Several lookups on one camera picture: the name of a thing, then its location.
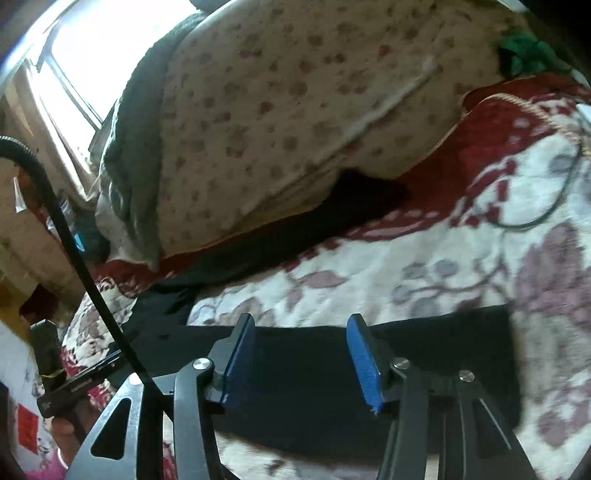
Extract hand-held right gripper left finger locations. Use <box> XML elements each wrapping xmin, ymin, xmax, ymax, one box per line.
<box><xmin>65</xmin><ymin>313</ymin><xmax>257</xmax><ymax>480</ymax></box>

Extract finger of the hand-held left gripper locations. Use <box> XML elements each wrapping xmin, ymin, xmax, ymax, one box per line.
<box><xmin>93</xmin><ymin>349</ymin><xmax>124</xmax><ymax>377</ymax></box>

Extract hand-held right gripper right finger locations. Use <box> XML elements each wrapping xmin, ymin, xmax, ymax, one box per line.
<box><xmin>346</xmin><ymin>313</ymin><xmax>532</xmax><ymax>480</ymax></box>

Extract black pants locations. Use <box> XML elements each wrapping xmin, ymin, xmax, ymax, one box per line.
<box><xmin>108</xmin><ymin>168</ymin><xmax>525</xmax><ymax>460</ymax></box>

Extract person's left hand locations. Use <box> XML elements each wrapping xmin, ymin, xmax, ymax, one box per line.
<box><xmin>50</xmin><ymin>408</ymin><xmax>88</xmax><ymax>462</ymax></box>

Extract red and white floral blanket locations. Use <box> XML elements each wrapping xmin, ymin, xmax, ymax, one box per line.
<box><xmin>60</xmin><ymin>76</ymin><xmax>591</xmax><ymax>480</ymax></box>

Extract pink cloth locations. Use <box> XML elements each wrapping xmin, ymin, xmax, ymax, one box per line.
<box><xmin>21</xmin><ymin>455</ymin><xmax>68</xmax><ymax>480</ymax></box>

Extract clear plastic bag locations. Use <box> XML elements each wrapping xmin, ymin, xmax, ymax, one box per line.
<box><xmin>13</xmin><ymin>174</ymin><xmax>29</xmax><ymax>214</ymax></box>

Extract grey blanket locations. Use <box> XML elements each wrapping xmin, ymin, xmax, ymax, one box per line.
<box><xmin>95</xmin><ymin>11</ymin><xmax>208</xmax><ymax>271</ymax></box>

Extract floral cream pillow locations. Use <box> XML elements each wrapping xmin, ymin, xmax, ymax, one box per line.
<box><xmin>95</xmin><ymin>0</ymin><xmax>532</xmax><ymax>259</ymax></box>

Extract window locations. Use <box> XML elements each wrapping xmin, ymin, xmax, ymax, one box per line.
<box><xmin>28</xmin><ymin>0</ymin><xmax>199</xmax><ymax>134</ymax></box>

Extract green cloth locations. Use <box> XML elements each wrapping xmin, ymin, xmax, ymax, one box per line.
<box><xmin>496</xmin><ymin>28</ymin><xmax>573</xmax><ymax>79</ymax></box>

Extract thick black cable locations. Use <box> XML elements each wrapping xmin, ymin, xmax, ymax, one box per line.
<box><xmin>0</xmin><ymin>136</ymin><xmax>174</xmax><ymax>416</ymax></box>

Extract thin black cable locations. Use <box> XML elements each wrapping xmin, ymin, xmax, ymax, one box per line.
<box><xmin>489</xmin><ymin>134</ymin><xmax>587</xmax><ymax>229</ymax></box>

